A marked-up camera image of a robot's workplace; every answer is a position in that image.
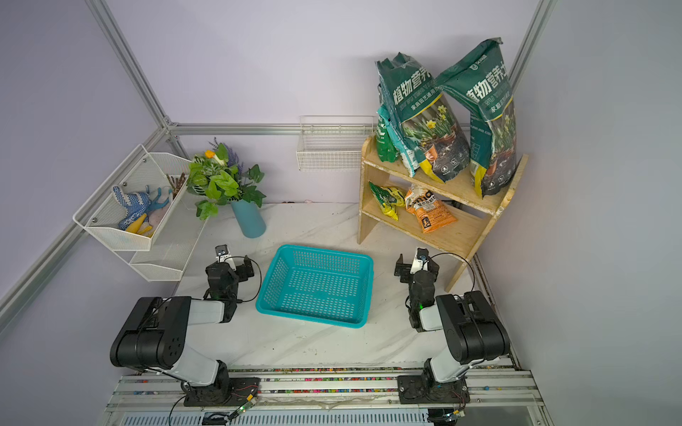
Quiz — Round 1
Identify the artificial green plant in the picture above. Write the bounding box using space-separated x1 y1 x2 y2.
186 138 266 221

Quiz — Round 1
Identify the teal white fertilizer bag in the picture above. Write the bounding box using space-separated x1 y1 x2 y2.
378 105 419 178

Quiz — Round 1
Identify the orange small bag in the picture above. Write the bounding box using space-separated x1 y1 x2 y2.
405 185 458 234

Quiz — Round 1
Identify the dark green soil bag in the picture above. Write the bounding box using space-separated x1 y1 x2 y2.
436 38 517 198
375 53 470 183

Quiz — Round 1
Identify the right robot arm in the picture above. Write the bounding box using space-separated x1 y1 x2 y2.
394 248 511 408

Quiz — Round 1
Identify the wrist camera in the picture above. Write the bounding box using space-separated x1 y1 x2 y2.
410 248 430 274
215 244 236 270

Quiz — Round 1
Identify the yellow green small bag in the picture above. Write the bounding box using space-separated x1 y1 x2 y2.
369 182 406 221

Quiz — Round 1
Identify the teal vase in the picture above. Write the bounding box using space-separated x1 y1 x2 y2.
230 200 266 239

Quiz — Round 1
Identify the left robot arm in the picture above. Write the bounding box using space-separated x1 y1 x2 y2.
109 255 262 408

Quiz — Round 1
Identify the teal plastic basket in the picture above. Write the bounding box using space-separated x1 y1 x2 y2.
256 244 374 328

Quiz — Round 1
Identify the white mesh tiered rack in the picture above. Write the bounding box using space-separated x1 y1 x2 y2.
73 146 206 282

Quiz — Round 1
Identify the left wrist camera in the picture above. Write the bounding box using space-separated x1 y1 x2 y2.
215 244 236 270

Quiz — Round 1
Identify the white wire wall basket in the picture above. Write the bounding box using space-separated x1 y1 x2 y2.
296 115 377 172

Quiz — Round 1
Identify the yellow toy in rack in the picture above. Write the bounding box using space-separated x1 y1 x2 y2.
125 214 154 237

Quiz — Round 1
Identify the blue knitted glove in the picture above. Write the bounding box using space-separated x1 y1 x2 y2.
112 186 172 231

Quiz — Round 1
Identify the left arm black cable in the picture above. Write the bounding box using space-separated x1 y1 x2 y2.
223 255 263 305

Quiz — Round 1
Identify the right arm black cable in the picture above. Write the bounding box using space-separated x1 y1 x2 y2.
425 252 477 293

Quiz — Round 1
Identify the green white tall bag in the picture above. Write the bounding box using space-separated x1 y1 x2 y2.
376 116 399 163

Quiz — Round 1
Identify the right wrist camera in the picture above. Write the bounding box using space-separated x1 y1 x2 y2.
410 248 430 274

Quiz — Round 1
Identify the wooden two-tier shelf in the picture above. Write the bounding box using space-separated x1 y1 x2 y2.
357 136 530 294

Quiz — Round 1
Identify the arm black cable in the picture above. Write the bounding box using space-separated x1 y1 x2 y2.
223 255 263 305
425 252 477 293

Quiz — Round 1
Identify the brown twigs bundle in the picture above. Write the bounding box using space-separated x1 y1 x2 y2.
166 172 186 198

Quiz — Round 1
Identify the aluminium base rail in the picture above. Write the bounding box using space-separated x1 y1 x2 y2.
99 358 552 425

